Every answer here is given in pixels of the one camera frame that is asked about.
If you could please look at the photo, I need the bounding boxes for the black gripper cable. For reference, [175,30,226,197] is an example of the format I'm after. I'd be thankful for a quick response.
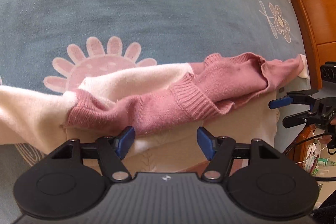
[282,131,336,214]

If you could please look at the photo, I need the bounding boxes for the pink and cream knit sweater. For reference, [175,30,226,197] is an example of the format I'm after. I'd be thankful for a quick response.
[1,53,307,172]

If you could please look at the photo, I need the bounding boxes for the orange wooden headboard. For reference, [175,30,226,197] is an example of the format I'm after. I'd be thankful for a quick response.
[273,0,336,162]

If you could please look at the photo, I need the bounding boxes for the person's right hand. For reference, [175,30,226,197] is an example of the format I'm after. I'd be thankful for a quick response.
[318,118,336,145]

